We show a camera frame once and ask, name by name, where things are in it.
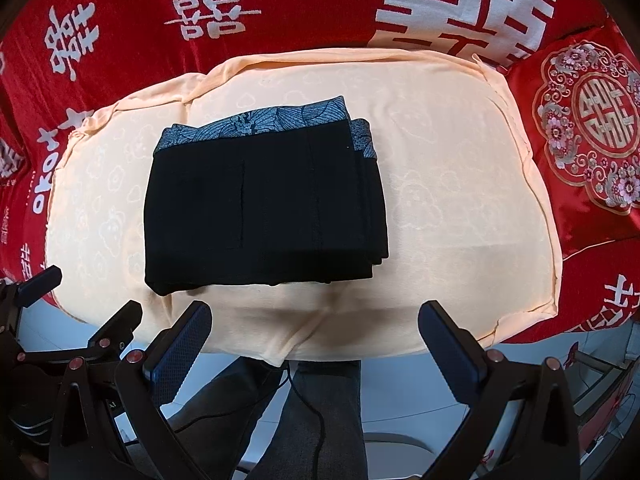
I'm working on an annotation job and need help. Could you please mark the red embroidered pillow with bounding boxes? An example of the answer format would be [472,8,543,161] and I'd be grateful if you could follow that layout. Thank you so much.
[505,22,640,261]

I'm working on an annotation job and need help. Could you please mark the metal frame furniture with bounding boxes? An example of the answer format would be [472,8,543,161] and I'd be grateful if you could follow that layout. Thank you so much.
[567,340,640,441]

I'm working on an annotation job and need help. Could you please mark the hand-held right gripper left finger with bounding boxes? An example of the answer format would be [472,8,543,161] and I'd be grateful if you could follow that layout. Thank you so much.
[47,301,213,480]

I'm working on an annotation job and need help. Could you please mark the black pants with patterned waistband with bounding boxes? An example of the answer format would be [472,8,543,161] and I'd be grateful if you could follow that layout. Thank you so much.
[142,94,391,297]

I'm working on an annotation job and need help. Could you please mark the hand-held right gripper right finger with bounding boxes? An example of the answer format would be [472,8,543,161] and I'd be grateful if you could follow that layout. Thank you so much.
[417,301,581,480]

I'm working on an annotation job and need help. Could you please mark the black cable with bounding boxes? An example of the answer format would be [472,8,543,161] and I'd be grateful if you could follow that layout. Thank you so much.
[282,360,328,480]

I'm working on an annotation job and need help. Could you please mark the peach cushion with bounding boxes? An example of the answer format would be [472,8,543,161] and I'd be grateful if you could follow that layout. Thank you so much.
[44,47,561,363]

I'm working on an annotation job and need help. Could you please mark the red blanket with white characters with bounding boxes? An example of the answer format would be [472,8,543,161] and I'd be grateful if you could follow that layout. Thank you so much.
[0,0,640,356]

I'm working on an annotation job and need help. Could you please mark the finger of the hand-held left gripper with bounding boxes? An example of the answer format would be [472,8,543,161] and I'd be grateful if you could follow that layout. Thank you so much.
[12,266,63,308]
[87,301,144,356]

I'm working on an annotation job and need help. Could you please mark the person's right leg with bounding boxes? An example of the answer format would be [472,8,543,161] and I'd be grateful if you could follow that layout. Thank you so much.
[277,359,363,480]

